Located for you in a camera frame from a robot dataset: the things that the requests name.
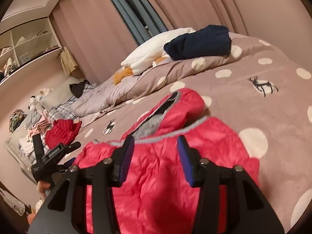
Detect stuffed toys at headboard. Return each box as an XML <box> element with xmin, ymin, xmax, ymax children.
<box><xmin>28</xmin><ymin>88</ymin><xmax>53</xmax><ymax>110</ymax></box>

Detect plaid pillow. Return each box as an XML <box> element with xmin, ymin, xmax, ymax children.
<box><xmin>48</xmin><ymin>84</ymin><xmax>96</xmax><ymax>121</ymax></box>

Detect navy blue folded garment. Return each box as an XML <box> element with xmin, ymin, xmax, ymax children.
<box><xmin>163</xmin><ymin>25</ymin><xmax>231</xmax><ymax>60</ymax></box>

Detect pile of pink clothes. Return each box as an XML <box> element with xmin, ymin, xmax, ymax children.
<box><xmin>19</xmin><ymin>103</ymin><xmax>52</xmax><ymax>157</ymax></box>

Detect white wall shelf unit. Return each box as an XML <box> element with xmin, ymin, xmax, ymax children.
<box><xmin>1</xmin><ymin>17</ymin><xmax>62</xmax><ymax>83</ymax></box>

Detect black garment on pillow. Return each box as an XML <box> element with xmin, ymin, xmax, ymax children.
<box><xmin>69</xmin><ymin>80</ymin><xmax>90</xmax><ymax>98</ymax></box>

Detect brown polka dot bedspread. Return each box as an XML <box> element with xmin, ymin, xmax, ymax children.
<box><xmin>76</xmin><ymin>35</ymin><xmax>311</xmax><ymax>232</ymax></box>

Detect white goose plush toy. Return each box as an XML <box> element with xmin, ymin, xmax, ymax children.
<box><xmin>113</xmin><ymin>27</ymin><xmax>196</xmax><ymax>85</ymax></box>

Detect pink curtain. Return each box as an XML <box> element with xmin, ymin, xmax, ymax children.
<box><xmin>50</xmin><ymin>0</ymin><xmax>247</xmax><ymax>83</ymax></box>

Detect beige pleated lamp shade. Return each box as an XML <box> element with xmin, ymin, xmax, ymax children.
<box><xmin>59</xmin><ymin>47</ymin><xmax>78</xmax><ymax>75</ymax></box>

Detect grey pillow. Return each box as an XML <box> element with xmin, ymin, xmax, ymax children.
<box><xmin>39</xmin><ymin>77</ymin><xmax>80</xmax><ymax>110</ymax></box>

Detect blue curtain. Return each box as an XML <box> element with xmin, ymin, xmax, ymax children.
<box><xmin>111</xmin><ymin>0</ymin><xmax>168</xmax><ymax>45</ymax></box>

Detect grey quilted blanket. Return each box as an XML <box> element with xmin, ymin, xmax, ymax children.
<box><xmin>69</xmin><ymin>62</ymin><xmax>196</xmax><ymax>117</ymax></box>

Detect person's left hand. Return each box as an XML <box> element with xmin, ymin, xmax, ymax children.
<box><xmin>36</xmin><ymin>181</ymin><xmax>51</xmax><ymax>202</ymax></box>

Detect red puffer jacket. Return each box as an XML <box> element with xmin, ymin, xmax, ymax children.
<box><xmin>45</xmin><ymin>119</ymin><xmax>82</xmax><ymax>150</ymax></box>
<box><xmin>73</xmin><ymin>88</ymin><xmax>260</xmax><ymax>234</ymax></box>

